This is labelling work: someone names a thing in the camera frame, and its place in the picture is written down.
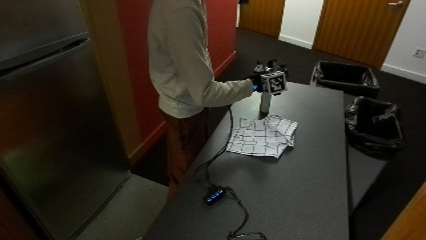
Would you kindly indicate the white marker cube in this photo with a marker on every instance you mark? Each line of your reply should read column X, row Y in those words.
column 275, row 82

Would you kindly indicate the rectangular bin with black liner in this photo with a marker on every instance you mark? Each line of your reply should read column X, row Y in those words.
column 345, row 78

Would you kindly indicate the the person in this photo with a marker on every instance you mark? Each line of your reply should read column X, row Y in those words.
column 187, row 66

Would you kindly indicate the white checked cloth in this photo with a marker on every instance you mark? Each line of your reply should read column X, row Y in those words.
column 263, row 136

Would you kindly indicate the round bin with black liner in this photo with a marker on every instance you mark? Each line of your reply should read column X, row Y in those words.
column 373, row 126

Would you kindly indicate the black hub with blue lights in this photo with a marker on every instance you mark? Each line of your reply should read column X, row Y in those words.
column 215, row 195

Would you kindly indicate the stainless steel refrigerator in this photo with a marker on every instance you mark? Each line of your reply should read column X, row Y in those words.
column 49, row 116

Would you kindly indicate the wooden cabinet panel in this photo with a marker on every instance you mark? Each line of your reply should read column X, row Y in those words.
column 411, row 216

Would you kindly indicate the white wall outlet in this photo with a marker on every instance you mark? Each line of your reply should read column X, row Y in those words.
column 420, row 52

